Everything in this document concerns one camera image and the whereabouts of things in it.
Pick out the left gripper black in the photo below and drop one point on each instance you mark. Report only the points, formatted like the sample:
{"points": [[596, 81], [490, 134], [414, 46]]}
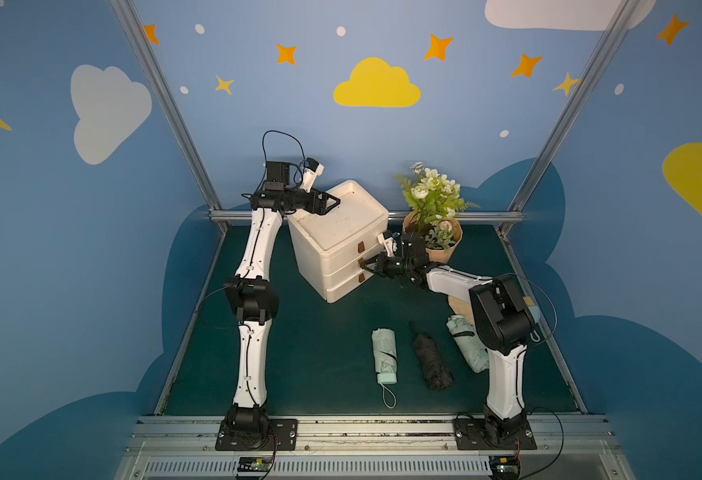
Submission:
{"points": [[310, 199]]}

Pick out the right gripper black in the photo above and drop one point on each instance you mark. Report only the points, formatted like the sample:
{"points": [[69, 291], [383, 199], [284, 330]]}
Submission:
{"points": [[387, 265]]}

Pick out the white drawer cabinet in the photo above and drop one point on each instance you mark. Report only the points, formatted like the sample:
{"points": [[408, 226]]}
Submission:
{"points": [[330, 248]]}

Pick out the mint green umbrella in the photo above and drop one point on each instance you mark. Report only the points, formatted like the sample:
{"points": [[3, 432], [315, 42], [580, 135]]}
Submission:
{"points": [[385, 363], [467, 340]]}

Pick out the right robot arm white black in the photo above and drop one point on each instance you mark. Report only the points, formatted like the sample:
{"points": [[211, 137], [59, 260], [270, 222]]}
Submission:
{"points": [[502, 323]]}

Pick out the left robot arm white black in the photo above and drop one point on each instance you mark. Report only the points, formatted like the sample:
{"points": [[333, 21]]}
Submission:
{"points": [[254, 302]]}

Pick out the black folded umbrella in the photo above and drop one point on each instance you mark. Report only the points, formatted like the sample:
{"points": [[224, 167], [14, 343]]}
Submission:
{"points": [[436, 374]]}

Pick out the potted artificial flower plant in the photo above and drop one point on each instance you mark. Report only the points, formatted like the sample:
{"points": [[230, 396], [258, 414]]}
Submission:
{"points": [[434, 200]]}

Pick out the beige work glove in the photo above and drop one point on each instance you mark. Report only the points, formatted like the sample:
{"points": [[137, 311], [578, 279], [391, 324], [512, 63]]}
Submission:
{"points": [[461, 308]]}

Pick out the left circuit board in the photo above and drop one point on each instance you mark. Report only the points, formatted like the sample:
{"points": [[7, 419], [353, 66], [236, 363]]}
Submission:
{"points": [[253, 465]]}

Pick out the circuit board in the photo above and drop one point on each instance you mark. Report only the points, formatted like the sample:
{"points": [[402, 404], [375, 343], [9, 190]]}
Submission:
{"points": [[504, 468], [253, 465]]}

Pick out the right circuit board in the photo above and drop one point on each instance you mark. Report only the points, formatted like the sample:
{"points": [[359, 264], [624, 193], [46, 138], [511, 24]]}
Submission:
{"points": [[504, 468]]}

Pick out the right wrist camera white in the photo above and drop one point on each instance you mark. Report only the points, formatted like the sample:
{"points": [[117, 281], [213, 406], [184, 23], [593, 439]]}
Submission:
{"points": [[388, 241]]}

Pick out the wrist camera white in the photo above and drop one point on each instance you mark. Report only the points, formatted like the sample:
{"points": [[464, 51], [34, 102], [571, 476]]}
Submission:
{"points": [[311, 170], [388, 241]]}

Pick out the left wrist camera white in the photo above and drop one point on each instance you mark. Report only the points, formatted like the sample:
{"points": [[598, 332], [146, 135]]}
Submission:
{"points": [[311, 170]]}

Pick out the aluminium frame back rail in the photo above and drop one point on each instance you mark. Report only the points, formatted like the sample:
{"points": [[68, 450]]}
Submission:
{"points": [[464, 217]]}

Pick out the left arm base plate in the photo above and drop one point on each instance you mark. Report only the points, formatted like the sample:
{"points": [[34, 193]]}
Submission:
{"points": [[279, 433]]}

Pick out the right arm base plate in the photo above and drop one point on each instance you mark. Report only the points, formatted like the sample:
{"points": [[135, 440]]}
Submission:
{"points": [[473, 434]]}

